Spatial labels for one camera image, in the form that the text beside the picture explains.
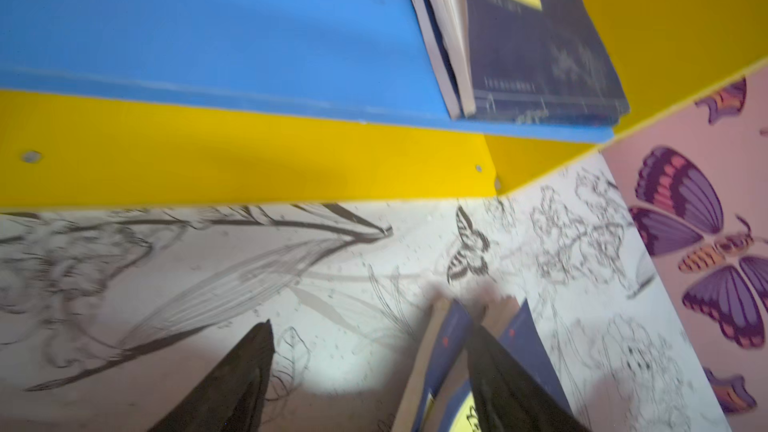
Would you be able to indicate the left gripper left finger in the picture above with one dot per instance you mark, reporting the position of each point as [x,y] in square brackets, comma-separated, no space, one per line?
[232,396]

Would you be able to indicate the yellow bookshelf with coloured shelves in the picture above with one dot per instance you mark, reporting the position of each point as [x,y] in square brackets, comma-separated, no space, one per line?
[169,102]

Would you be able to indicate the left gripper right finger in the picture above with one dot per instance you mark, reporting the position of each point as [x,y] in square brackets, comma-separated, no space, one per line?
[506,397]

